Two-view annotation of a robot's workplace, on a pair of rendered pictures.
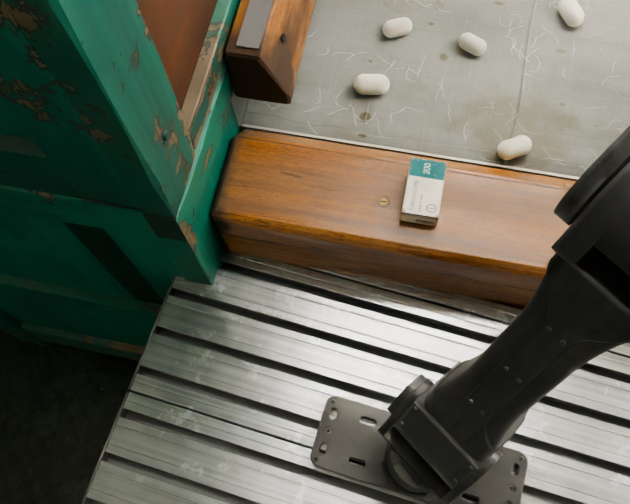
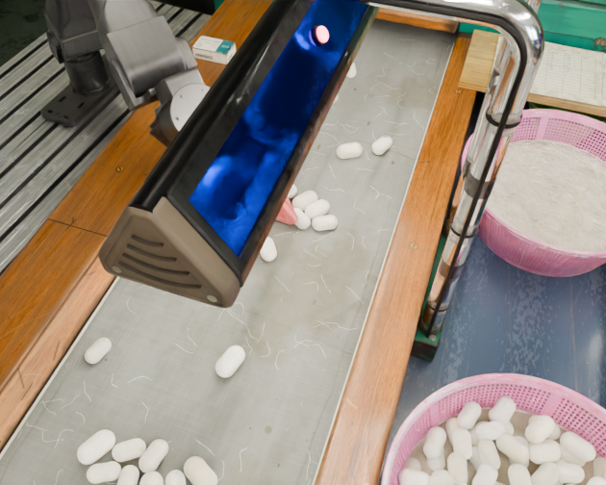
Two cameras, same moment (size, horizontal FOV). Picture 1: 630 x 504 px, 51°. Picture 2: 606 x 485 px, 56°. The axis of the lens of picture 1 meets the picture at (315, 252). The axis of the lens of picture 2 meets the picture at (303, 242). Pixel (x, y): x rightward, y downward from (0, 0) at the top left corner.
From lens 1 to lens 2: 1.02 m
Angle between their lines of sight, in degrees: 43
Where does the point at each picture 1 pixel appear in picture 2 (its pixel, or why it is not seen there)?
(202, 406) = not seen: hidden behind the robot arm
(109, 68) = not seen: outside the picture
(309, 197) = (229, 18)
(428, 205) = (201, 44)
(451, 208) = (203, 64)
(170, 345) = (190, 17)
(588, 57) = (310, 160)
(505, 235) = not seen: hidden behind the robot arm
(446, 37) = (341, 94)
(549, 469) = (61, 135)
